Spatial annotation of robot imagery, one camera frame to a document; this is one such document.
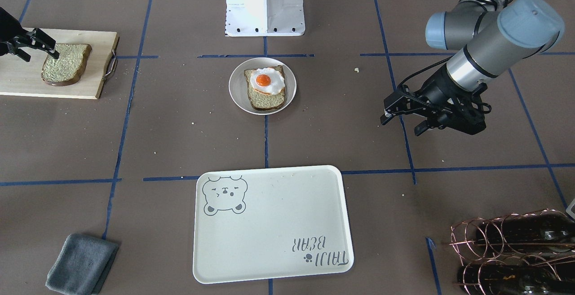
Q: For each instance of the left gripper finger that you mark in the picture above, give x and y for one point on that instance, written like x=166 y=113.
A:
x=424 y=126
x=390 y=113

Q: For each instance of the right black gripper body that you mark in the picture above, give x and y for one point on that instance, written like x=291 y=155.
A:
x=28 y=41

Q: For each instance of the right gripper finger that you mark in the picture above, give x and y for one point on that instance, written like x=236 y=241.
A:
x=17 y=51
x=38 y=39

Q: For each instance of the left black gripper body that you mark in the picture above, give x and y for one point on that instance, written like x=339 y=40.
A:
x=434 y=92

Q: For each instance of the bread slice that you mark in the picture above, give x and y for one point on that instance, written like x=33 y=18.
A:
x=68 y=68
x=261 y=101

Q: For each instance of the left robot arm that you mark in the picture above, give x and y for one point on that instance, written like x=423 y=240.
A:
x=488 y=37

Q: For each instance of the cream bear serving tray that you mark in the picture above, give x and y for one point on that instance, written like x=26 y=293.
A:
x=270 y=223

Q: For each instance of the wooden cutting board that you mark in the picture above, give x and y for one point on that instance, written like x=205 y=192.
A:
x=21 y=78

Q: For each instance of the fried egg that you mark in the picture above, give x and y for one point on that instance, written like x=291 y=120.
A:
x=268 y=81

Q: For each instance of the bread slice under egg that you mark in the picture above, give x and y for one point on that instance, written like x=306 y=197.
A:
x=261 y=101

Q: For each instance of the white round plate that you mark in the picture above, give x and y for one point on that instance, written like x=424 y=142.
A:
x=238 y=86

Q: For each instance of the dark green wine bottle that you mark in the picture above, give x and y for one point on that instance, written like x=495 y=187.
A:
x=549 y=232

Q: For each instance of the folded grey cloth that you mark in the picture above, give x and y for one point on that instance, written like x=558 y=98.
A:
x=82 y=266

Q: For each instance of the copper wire bottle rack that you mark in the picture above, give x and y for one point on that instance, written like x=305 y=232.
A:
x=516 y=254

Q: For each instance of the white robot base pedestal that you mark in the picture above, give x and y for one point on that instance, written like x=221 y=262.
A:
x=259 y=18

